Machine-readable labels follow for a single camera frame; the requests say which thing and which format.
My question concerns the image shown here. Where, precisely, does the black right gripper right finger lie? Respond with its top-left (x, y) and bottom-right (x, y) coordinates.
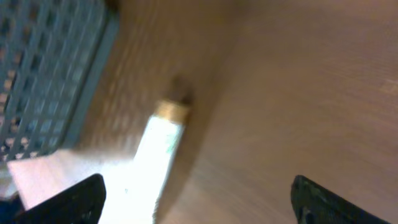
top-left (290, 175), bottom-right (389, 224)

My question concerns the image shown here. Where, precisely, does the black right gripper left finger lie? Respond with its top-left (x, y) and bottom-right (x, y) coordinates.
top-left (12, 174), bottom-right (106, 224)

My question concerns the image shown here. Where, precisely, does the white tube brown cap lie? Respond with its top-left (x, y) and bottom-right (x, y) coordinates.
top-left (99, 100), bottom-right (190, 223)

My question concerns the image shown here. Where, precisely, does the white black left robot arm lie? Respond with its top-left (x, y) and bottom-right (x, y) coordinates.
top-left (7, 150), bottom-right (134, 209)

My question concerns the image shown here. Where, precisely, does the grey plastic mesh basket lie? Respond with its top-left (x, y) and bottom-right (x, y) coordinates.
top-left (1, 0), bottom-right (119, 163)

